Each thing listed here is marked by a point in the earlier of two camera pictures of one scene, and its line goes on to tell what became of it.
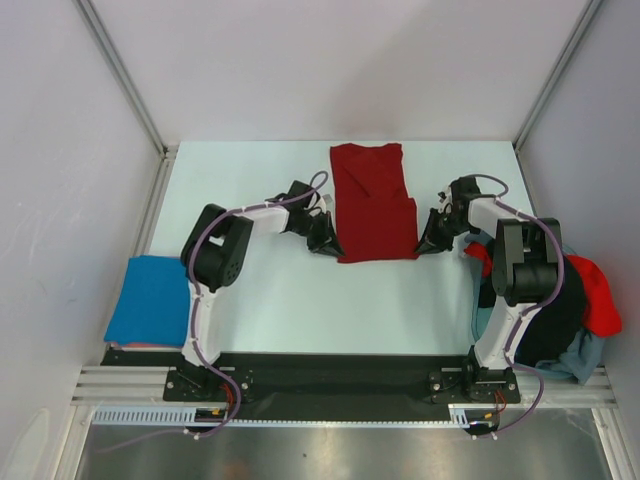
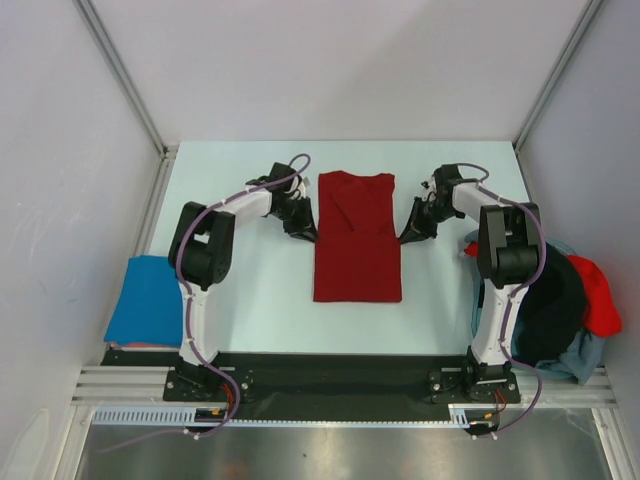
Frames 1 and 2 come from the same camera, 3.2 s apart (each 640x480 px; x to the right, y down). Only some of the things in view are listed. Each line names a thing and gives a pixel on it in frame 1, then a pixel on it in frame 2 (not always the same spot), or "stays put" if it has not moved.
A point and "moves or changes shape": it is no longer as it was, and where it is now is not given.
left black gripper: x=326 y=237 to x=304 y=227
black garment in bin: x=554 y=327 stays put
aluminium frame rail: x=140 y=384 stays put
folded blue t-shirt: x=153 y=306 stays put
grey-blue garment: x=578 y=361 stays put
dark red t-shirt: x=376 y=220 moves or changes shape
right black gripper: x=431 y=241 to x=417 y=229
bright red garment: x=599 y=314 stays put
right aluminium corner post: x=552 y=80 stays put
